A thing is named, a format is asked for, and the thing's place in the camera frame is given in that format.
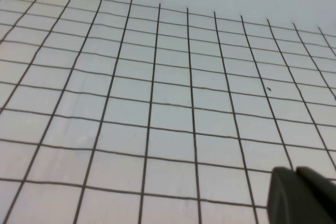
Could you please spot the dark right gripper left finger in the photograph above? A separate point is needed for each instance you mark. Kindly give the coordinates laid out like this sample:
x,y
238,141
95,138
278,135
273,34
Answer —
x,y
286,203

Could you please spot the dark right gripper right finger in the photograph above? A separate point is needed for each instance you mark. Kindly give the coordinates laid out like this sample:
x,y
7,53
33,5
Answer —
x,y
319,184

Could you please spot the white grid-lined table mat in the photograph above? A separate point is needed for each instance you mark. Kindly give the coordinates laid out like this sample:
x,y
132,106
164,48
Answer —
x,y
157,116

